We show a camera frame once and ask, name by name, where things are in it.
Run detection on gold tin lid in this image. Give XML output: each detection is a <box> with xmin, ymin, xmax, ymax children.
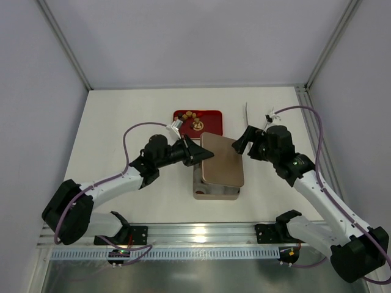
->
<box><xmin>200</xmin><ymin>132</ymin><xmax>244</xmax><ymax>188</ymax></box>

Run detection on purple cable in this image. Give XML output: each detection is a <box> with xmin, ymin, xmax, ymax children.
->
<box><xmin>53</xmin><ymin>121</ymin><xmax>170</xmax><ymax>269</ymax></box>
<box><xmin>268</xmin><ymin>105</ymin><xmax>391</xmax><ymax>285</ymax></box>

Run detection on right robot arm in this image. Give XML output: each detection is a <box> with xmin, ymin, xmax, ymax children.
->
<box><xmin>232</xmin><ymin>126</ymin><xmax>390</xmax><ymax>283</ymax></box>

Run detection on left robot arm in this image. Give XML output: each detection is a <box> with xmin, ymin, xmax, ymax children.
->
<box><xmin>42</xmin><ymin>134</ymin><xmax>214</xmax><ymax>245</ymax></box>

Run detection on gold tin box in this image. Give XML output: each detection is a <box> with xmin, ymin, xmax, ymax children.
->
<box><xmin>192</xmin><ymin>164</ymin><xmax>240</xmax><ymax>200</ymax></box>

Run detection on red tray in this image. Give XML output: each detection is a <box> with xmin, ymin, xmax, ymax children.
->
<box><xmin>173</xmin><ymin>110</ymin><xmax>223</xmax><ymax>140</ymax></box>

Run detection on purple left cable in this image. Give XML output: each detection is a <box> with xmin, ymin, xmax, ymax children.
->
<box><xmin>53</xmin><ymin>121</ymin><xmax>170</xmax><ymax>269</ymax></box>

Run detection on aluminium rail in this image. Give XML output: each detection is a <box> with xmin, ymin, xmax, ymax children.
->
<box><xmin>36</xmin><ymin>221</ymin><xmax>337</xmax><ymax>260</ymax></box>

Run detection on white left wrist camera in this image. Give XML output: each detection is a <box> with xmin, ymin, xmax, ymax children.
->
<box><xmin>166</xmin><ymin>119</ymin><xmax>183</xmax><ymax>140</ymax></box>

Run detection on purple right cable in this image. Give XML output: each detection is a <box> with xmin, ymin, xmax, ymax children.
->
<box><xmin>268</xmin><ymin>105</ymin><xmax>391</xmax><ymax>285</ymax></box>

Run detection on metal tongs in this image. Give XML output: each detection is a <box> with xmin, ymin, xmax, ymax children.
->
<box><xmin>244</xmin><ymin>102</ymin><xmax>279</xmax><ymax>135</ymax></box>

